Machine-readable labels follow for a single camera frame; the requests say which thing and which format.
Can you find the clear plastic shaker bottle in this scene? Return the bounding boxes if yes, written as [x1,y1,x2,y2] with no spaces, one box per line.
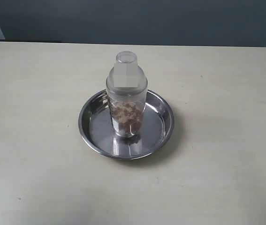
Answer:
[106,50,149,138]

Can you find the round stainless steel plate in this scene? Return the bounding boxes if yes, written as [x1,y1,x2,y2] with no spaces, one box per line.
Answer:
[78,90,175,160]

